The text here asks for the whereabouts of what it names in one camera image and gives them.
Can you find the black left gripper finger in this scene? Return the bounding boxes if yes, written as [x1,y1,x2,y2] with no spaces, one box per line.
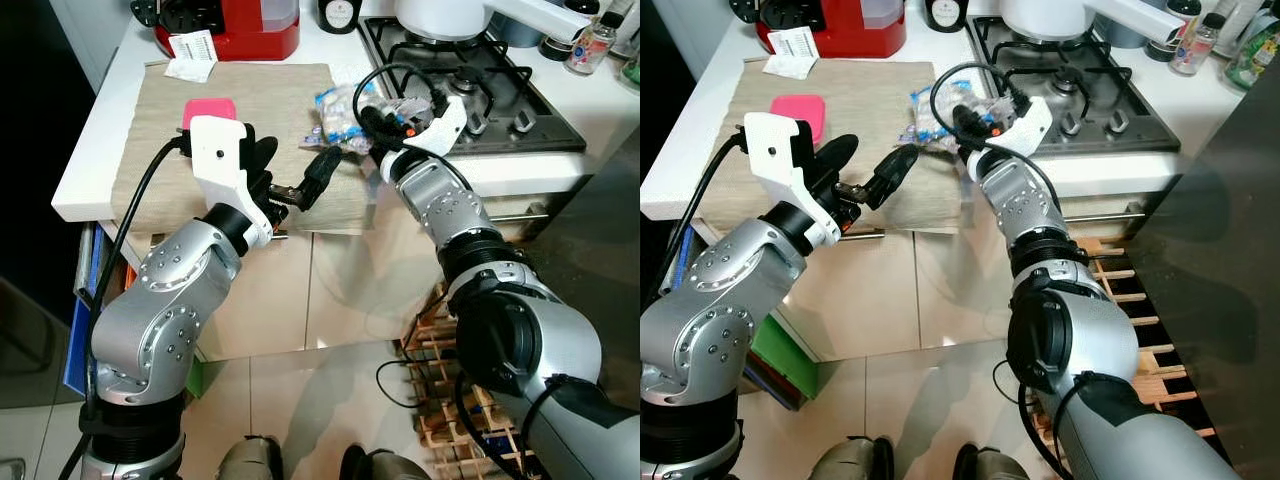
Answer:
[812,133,859,186]
[872,145,921,209]
[246,135,282,186]
[297,147,345,209]

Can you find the blue white plastic food bag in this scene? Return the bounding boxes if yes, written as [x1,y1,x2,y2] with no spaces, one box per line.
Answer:
[903,83,1011,153]
[303,82,443,158]

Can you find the pink lidded box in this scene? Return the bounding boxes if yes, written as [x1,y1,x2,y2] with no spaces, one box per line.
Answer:
[181,96,240,133]
[770,94,827,143]

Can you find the beige woven placemat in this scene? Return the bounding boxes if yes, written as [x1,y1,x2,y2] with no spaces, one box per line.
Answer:
[110,62,373,237]
[690,58,986,236]

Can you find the white printed paper slip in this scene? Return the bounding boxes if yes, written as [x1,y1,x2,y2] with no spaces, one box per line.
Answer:
[765,27,821,81]
[165,30,220,83]

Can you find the black gas hob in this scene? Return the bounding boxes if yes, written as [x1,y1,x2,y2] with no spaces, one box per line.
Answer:
[357,14,589,158]
[965,14,1183,156]

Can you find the black round jar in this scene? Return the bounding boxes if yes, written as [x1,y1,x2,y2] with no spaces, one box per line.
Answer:
[923,0,969,34]
[317,0,364,35]

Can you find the red coffee machine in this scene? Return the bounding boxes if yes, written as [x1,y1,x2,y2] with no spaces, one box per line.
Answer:
[133,0,302,62]
[730,0,903,59]

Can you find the blue grey pot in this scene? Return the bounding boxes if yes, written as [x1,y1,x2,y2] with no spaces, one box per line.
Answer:
[1093,12,1149,51]
[492,12,549,49]

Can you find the blue folder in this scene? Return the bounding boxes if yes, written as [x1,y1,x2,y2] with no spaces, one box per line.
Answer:
[60,222,113,398]
[668,222,698,296]

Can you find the clear spice bottle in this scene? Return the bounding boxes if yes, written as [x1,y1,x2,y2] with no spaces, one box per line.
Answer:
[564,14,618,77]
[1168,12,1224,77]

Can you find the wooden slatted rack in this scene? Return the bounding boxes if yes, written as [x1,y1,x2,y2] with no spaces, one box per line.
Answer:
[398,288,551,480]
[990,235,1221,471]

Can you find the grey left robot foot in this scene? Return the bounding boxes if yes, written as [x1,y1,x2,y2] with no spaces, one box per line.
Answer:
[808,435,896,480]
[217,435,288,480]

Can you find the grey robot foot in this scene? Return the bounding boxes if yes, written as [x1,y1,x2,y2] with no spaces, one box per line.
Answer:
[338,445,433,480]
[950,443,1036,480]
[217,435,288,480]
[808,435,896,480]

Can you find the grey right robot foot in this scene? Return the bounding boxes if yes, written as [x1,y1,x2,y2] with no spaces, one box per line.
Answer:
[338,445,433,480]
[950,443,1036,480]

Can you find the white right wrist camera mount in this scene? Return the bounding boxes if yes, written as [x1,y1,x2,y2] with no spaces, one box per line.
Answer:
[985,95,1054,156]
[398,95,468,158]

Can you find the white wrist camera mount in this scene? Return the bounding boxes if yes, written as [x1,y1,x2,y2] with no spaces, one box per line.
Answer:
[742,111,846,249]
[188,115,274,251]
[398,95,468,158]
[985,95,1054,156]

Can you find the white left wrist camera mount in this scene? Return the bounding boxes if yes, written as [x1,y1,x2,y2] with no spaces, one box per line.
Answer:
[742,111,846,249]
[188,115,274,251]

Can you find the white pot with handle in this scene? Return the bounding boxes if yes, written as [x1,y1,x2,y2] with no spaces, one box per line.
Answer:
[393,0,593,47]
[998,0,1196,46]

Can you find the metal drawer handle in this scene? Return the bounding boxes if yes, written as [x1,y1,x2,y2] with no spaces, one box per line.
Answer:
[1060,193,1141,229]
[485,193,578,229]

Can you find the black power cord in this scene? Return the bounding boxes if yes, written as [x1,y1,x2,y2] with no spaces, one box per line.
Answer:
[375,290,451,409]
[990,358,1036,421]

